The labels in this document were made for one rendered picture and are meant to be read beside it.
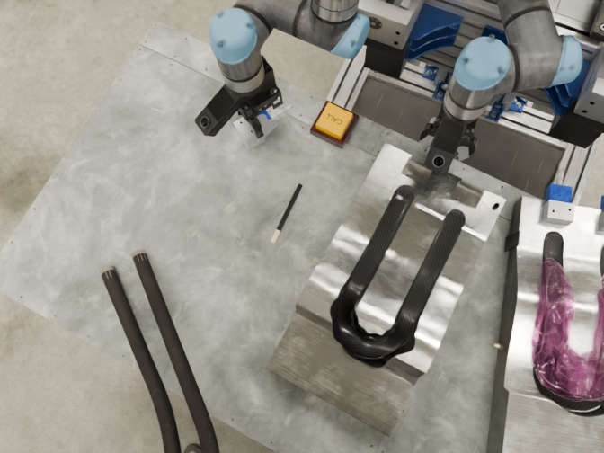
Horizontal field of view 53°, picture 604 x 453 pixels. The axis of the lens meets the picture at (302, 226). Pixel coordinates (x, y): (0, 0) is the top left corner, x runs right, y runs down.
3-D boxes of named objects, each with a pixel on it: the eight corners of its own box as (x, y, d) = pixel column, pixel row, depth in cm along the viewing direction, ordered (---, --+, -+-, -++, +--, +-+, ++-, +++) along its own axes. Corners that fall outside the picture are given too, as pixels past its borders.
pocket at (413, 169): (408, 161, 124) (410, 154, 120) (431, 172, 123) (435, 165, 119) (398, 179, 123) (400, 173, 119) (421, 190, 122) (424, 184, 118)
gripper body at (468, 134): (478, 112, 118) (493, 83, 106) (466, 152, 116) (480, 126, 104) (440, 102, 119) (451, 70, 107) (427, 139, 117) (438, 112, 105)
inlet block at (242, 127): (286, 102, 134) (284, 90, 129) (298, 119, 133) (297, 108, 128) (236, 132, 133) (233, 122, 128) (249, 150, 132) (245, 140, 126)
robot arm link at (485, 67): (522, 74, 90) (466, 83, 90) (502, 106, 100) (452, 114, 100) (510, 28, 92) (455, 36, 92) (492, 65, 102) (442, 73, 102)
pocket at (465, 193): (457, 183, 122) (460, 177, 118) (481, 195, 121) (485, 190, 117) (447, 202, 121) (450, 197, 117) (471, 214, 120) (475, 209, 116)
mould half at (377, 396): (381, 158, 130) (386, 133, 117) (493, 212, 125) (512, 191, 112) (269, 368, 120) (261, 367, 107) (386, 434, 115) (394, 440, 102)
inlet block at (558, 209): (544, 164, 125) (554, 154, 119) (569, 167, 124) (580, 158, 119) (537, 224, 121) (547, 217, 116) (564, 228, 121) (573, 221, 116)
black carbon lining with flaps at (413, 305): (397, 183, 121) (403, 167, 112) (472, 219, 118) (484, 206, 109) (315, 339, 114) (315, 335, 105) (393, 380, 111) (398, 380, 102)
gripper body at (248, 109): (284, 106, 120) (279, 76, 108) (247, 128, 119) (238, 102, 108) (263, 77, 122) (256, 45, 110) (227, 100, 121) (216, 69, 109)
